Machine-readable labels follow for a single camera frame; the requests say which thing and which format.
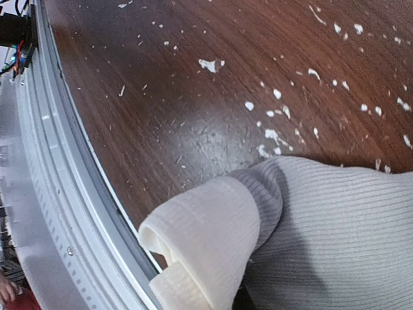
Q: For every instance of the grey beige sock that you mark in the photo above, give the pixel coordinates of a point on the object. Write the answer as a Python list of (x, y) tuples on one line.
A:
[(296, 233)]

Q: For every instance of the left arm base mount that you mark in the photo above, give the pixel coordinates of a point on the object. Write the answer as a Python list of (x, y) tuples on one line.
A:
[(19, 32)]

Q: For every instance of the aluminium front rail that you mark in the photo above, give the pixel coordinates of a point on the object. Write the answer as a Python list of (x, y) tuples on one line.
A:
[(76, 245)]

